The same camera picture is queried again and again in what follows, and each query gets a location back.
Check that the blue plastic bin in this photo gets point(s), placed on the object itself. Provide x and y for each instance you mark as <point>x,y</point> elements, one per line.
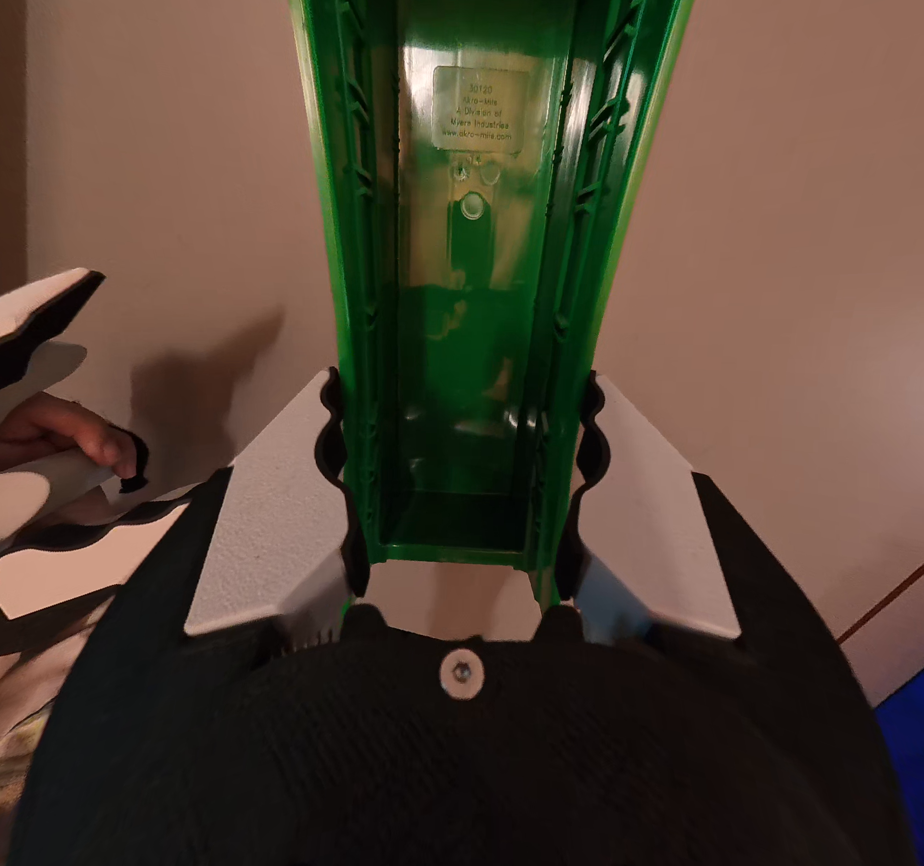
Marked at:
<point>904,736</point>

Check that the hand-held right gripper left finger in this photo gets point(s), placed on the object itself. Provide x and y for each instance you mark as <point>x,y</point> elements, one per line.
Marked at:
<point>267,549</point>

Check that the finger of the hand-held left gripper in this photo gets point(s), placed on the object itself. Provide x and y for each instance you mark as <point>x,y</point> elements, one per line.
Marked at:
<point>36,310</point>
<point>72,570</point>

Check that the green plastic bin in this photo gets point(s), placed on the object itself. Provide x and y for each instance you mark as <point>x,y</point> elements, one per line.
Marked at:
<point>462,317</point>

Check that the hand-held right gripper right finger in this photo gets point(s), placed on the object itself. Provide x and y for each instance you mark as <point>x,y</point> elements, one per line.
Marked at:
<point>657,549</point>

